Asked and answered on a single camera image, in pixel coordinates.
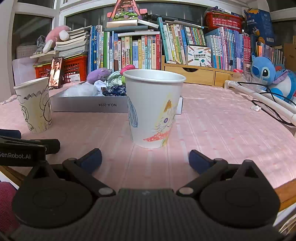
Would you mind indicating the row of upright picture books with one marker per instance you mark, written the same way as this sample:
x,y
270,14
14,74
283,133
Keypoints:
x,y
129,51

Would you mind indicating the pink striped tablecloth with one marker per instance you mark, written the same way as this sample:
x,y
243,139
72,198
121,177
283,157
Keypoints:
x,y
219,129

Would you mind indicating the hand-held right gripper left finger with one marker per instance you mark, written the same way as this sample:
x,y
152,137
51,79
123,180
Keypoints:
x,y
90,160

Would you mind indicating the white paper bag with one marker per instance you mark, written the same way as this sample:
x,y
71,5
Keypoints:
x,y
23,69

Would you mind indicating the blue printed carton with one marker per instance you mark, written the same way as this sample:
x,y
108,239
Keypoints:
x,y
260,25

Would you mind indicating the small crumpled paper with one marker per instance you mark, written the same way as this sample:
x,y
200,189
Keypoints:
x,y
255,108

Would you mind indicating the green checked cloth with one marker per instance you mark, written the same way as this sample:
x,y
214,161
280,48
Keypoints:
x,y
115,78

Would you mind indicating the red plastic basket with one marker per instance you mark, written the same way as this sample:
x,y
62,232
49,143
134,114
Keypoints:
x,y
223,22

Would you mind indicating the row of leaning books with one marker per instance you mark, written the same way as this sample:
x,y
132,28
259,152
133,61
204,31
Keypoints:
x,y
175,41

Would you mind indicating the colourful toy house model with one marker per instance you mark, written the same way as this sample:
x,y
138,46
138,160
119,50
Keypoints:
x,y
126,11

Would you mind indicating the white printer box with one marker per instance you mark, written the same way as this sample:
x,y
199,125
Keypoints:
x,y
198,55

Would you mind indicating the white fluffy plush toy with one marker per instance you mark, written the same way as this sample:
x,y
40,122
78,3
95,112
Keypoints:
x,y
79,90

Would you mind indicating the wooden drawer organizer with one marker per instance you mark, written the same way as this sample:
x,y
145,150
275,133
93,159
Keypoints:
x,y
198,74

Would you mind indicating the grey gridded box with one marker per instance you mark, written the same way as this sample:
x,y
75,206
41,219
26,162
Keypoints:
x,y
26,52

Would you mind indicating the blue alien plush toy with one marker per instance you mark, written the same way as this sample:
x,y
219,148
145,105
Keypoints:
x,y
262,69

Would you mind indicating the photo frame with portrait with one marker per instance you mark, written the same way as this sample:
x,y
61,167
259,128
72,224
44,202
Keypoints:
x,y
56,73

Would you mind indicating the white pipe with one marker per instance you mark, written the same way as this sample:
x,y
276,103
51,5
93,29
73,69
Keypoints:
x,y
259,97

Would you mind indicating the dark blue floral pouch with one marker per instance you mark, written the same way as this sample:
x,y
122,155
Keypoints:
x,y
115,90

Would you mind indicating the red plastic crate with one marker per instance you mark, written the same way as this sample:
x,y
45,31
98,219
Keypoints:
x,y
74,69

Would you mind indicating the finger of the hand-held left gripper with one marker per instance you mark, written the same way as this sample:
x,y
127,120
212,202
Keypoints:
x,y
10,134
46,146

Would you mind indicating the bright pink plush toy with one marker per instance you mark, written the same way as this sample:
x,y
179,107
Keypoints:
x,y
127,69

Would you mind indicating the brown cardboard box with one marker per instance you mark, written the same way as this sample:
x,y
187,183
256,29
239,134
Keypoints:
x,y
290,58

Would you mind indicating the row of pastel books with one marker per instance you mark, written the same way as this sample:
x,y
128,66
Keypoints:
x,y
226,48

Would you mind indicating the grey cardboard box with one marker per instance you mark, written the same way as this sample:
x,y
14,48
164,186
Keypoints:
x,y
92,104

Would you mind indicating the white window frame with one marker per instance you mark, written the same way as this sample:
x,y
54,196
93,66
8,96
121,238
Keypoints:
x,y
34,12

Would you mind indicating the flat lying grey books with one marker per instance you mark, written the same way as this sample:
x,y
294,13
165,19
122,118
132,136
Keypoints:
x,y
129,26

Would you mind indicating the row of thin books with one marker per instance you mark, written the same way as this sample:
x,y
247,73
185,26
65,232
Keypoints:
x,y
269,53

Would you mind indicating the purple plush toy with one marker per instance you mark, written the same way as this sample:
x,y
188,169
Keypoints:
x,y
99,75

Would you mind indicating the blue and white plush toy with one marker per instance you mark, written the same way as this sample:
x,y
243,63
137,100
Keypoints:
x,y
285,83

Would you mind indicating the paper cup with black drawing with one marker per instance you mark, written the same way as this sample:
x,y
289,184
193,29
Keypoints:
x,y
34,109

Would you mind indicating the pile of worn paperback books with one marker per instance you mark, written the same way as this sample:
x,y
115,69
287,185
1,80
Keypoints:
x,y
71,44

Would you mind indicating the paper cup with coloured drawing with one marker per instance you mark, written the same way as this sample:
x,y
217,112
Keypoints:
x,y
152,109

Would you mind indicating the pink and white plush toy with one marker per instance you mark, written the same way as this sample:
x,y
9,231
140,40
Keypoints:
x,y
56,36

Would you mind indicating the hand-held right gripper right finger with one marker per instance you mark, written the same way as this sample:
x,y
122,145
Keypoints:
x,y
198,161

